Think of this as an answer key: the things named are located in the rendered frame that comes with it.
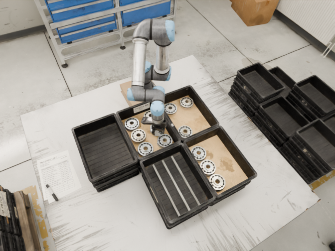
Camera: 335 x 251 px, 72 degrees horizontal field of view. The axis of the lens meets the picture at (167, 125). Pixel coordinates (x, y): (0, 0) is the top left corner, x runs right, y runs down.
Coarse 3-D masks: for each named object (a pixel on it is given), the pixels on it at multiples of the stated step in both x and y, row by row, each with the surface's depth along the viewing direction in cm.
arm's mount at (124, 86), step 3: (129, 81) 192; (120, 84) 189; (123, 84) 190; (126, 84) 190; (129, 84) 190; (153, 84) 191; (120, 87) 192; (123, 87) 188; (126, 87) 188; (129, 87) 188; (153, 87) 190; (123, 90) 186; (126, 90) 186; (123, 93) 191; (126, 93) 184; (126, 96) 183; (126, 99) 189; (129, 102) 183; (132, 102) 179; (135, 102) 179; (138, 102) 179; (141, 102) 179; (129, 105) 188; (132, 105) 177
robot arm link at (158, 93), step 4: (156, 88) 135; (160, 88) 135; (148, 92) 134; (152, 92) 134; (156, 92) 134; (160, 92) 134; (164, 92) 136; (148, 96) 133; (152, 96) 133; (156, 96) 133; (160, 96) 133; (164, 96) 136; (148, 100) 135; (152, 100) 134; (156, 100) 132; (160, 100) 132; (164, 100) 135
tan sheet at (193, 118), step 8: (176, 104) 176; (184, 112) 173; (192, 112) 173; (176, 120) 168; (184, 120) 169; (192, 120) 169; (200, 120) 169; (176, 128) 164; (192, 128) 165; (200, 128) 165
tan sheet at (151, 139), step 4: (144, 112) 171; (136, 116) 168; (140, 116) 169; (124, 120) 166; (140, 120) 167; (124, 124) 164; (132, 124) 165; (140, 124) 165; (140, 128) 163; (144, 128) 163; (148, 128) 163; (128, 132) 161; (148, 132) 161; (164, 132) 162; (148, 136) 160; (152, 136) 160; (156, 136) 160; (148, 140) 158; (152, 140) 158; (156, 140) 158; (172, 140) 159; (136, 144) 156; (152, 144) 156; (156, 144) 157; (136, 148) 154; (156, 148) 155; (160, 148) 155; (140, 156) 151
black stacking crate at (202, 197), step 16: (160, 160) 151; (176, 160) 151; (144, 176) 145; (160, 176) 145; (176, 176) 145; (192, 176) 146; (160, 192) 139; (176, 192) 140; (208, 192) 134; (160, 208) 135; (192, 208) 135
